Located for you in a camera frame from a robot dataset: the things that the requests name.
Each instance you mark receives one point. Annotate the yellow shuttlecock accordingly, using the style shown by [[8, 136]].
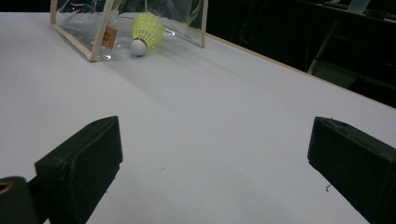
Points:
[[146, 29]]

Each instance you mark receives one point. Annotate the clear bag with beige trim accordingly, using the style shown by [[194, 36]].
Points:
[[77, 28]]

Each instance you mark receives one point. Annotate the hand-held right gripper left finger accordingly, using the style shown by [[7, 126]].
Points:
[[81, 168]]

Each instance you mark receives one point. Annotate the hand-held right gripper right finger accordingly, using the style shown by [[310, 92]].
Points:
[[358, 161]]

